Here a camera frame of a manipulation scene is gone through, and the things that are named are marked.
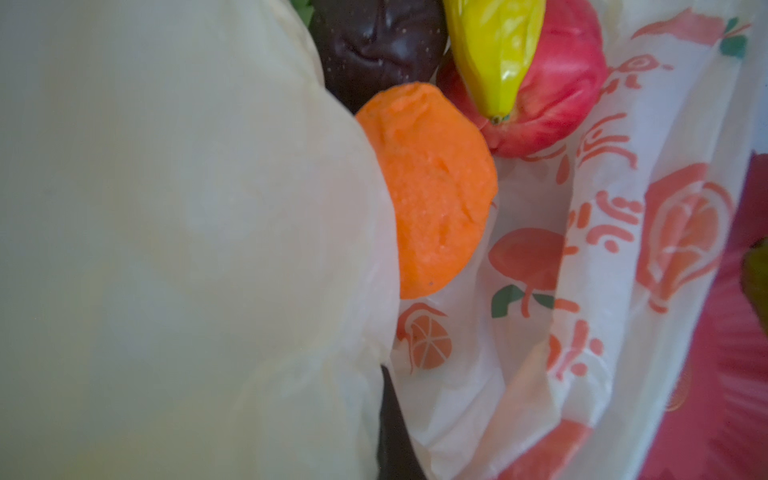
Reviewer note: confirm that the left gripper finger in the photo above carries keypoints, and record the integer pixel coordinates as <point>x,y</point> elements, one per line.
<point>395,454</point>

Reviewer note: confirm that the fake green lime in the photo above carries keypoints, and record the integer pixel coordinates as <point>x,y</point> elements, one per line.
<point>754,280</point>

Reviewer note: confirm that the fake orange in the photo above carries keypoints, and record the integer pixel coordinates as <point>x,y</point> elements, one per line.
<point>441,178</point>

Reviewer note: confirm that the cream printed plastic bag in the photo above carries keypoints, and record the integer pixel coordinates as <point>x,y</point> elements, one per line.
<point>200,270</point>

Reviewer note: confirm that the red flower-shaped plate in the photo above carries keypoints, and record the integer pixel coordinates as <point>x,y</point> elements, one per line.
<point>715,426</point>

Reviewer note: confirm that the fake dark purple fruit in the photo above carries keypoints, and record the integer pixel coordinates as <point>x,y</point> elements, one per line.
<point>368,46</point>

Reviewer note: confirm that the fake green grapes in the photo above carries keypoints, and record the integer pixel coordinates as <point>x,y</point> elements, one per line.
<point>305,10</point>

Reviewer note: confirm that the fake red apple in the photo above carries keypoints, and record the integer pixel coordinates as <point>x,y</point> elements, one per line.
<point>558,92</point>

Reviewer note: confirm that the fake yellow banana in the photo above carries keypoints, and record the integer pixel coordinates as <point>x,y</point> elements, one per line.
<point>493,43</point>

